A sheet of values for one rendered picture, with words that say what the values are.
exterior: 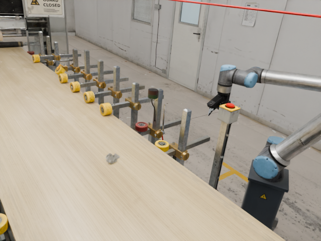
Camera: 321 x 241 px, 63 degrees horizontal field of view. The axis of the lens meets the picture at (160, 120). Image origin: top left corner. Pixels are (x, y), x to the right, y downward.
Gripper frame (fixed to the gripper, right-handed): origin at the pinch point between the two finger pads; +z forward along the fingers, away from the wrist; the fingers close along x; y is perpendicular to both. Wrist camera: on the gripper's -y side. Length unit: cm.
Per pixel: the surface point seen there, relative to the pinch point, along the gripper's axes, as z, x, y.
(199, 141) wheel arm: 10.7, -2.6, -15.1
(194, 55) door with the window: 27, 262, 224
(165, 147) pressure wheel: 3.2, -7.0, -46.4
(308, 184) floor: 94, -23, 140
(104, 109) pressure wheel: -2, 43, -60
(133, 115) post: 6, 42, -38
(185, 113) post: -15.0, -6.7, -34.9
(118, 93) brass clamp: -3, 64, -39
